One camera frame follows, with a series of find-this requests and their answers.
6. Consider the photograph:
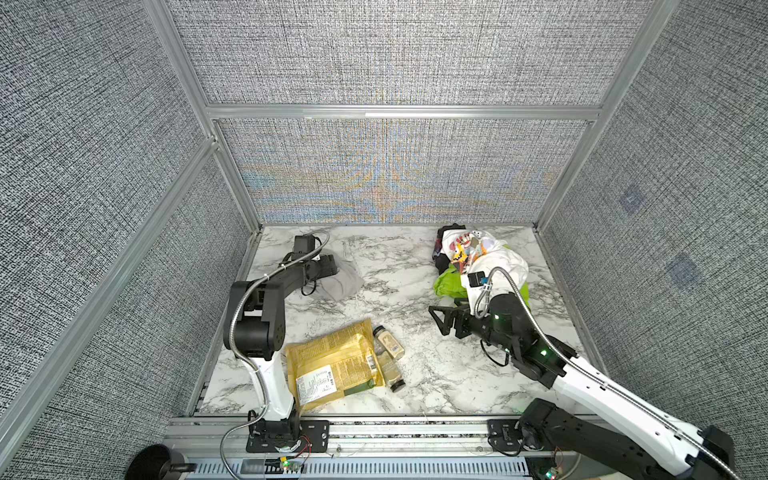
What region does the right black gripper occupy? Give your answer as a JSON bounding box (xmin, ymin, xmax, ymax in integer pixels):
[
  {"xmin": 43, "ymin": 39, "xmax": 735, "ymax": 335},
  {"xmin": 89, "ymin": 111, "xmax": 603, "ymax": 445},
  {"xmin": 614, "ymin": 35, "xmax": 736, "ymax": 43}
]
[{"xmin": 428, "ymin": 298, "xmax": 518, "ymax": 360}]

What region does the grey cloth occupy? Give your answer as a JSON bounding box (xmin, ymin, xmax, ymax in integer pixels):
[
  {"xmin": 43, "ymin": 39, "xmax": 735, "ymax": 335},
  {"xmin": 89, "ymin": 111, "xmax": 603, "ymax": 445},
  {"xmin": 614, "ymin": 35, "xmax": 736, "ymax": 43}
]
[{"xmin": 311, "ymin": 247, "xmax": 364, "ymax": 302}]

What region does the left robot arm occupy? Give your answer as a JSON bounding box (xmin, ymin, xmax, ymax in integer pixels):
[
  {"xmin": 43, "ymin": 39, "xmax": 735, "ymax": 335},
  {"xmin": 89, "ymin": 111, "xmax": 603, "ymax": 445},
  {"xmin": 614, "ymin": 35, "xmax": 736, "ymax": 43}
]
[{"xmin": 223, "ymin": 232, "xmax": 338, "ymax": 421}]

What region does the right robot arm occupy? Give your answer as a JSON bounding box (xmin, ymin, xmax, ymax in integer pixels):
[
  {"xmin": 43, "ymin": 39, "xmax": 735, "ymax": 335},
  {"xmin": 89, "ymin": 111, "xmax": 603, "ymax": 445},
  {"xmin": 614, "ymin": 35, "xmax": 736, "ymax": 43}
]
[{"xmin": 428, "ymin": 293, "xmax": 737, "ymax": 479}]

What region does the lime green cloth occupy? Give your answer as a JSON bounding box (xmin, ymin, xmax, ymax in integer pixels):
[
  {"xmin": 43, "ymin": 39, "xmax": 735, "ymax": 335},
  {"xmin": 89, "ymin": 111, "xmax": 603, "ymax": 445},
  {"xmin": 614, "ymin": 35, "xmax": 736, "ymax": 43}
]
[{"xmin": 433, "ymin": 266, "xmax": 532, "ymax": 307}]

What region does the black cloth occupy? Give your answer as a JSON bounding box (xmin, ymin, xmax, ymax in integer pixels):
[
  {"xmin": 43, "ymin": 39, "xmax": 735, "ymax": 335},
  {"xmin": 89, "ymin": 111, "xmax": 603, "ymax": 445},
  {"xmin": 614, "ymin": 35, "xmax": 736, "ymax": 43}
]
[{"xmin": 432, "ymin": 223, "xmax": 466, "ymax": 275}]

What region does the colourful patterned cloth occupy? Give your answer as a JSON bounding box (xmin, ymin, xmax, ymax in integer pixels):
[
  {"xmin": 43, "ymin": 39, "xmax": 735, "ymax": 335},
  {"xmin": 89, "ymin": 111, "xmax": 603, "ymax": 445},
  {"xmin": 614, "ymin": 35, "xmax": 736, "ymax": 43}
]
[{"xmin": 443, "ymin": 229, "xmax": 501, "ymax": 274}]

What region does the white cloth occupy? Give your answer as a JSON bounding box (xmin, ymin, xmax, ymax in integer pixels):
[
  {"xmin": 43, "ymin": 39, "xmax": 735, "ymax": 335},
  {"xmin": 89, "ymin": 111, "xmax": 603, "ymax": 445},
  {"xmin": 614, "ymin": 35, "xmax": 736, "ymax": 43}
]
[{"xmin": 468, "ymin": 245, "xmax": 529, "ymax": 301}]

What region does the upper small glass bottle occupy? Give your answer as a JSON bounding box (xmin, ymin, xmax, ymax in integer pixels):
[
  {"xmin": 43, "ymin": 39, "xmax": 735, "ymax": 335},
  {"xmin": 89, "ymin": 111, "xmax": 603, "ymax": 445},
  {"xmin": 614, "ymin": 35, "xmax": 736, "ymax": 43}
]
[{"xmin": 373, "ymin": 325, "xmax": 405, "ymax": 360}]

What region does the small glass bottle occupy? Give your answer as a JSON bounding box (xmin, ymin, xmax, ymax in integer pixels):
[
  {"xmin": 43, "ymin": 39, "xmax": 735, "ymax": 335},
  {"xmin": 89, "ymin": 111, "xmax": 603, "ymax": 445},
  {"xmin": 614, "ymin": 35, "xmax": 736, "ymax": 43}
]
[
  {"xmin": 373, "ymin": 325, "xmax": 405, "ymax": 360},
  {"xmin": 375, "ymin": 343, "xmax": 406, "ymax": 393}
]

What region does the lower small glass bottle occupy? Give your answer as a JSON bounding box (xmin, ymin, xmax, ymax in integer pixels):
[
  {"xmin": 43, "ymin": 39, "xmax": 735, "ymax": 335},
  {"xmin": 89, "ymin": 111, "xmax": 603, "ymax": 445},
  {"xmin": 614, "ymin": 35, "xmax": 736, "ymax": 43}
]
[{"xmin": 375, "ymin": 343, "xmax": 406, "ymax": 393}]

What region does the yellow snack bag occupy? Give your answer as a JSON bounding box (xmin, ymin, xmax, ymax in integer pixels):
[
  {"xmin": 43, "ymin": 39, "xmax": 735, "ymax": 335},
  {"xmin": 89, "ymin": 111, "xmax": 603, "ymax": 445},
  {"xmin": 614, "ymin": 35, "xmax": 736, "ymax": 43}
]
[{"xmin": 284, "ymin": 319, "xmax": 385, "ymax": 415}]

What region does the black round object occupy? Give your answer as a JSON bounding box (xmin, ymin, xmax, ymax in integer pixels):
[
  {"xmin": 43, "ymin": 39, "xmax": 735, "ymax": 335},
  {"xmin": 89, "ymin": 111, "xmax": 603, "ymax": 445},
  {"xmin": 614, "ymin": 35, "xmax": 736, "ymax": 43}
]
[{"xmin": 124, "ymin": 444, "xmax": 197, "ymax": 480}]

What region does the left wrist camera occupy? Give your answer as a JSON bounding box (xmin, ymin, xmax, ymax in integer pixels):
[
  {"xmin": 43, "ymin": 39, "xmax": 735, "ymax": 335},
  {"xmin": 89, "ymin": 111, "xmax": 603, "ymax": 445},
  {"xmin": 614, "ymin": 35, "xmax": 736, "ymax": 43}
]
[{"xmin": 292, "ymin": 234, "xmax": 317, "ymax": 260}]

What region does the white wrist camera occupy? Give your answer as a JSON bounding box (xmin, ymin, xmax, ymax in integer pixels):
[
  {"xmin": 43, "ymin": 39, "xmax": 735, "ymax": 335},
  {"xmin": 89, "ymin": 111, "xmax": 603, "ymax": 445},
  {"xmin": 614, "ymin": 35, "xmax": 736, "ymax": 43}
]
[{"xmin": 462, "ymin": 270, "xmax": 487, "ymax": 307}]

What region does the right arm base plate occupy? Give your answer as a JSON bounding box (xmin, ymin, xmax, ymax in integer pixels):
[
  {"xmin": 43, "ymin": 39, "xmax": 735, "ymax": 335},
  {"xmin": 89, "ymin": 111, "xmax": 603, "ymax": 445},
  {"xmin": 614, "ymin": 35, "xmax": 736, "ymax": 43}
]
[{"xmin": 487, "ymin": 418, "xmax": 566, "ymax": 455}]

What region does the aluminium front rail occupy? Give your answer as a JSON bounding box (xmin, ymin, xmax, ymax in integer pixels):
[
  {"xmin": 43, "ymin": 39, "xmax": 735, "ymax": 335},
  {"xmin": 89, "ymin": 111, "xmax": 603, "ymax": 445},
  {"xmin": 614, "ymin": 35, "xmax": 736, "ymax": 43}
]
[{"xmin": 162, "ymin": 415, "xmax": 625, "ymax": 479}]

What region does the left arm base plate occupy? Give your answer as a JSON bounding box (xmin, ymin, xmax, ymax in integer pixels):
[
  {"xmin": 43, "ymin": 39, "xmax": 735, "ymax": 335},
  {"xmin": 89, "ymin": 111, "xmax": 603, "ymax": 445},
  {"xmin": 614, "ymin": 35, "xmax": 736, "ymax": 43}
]
[{"xmin": 245, "ymin": 419, "xmax": 330, "ymax": 454}]

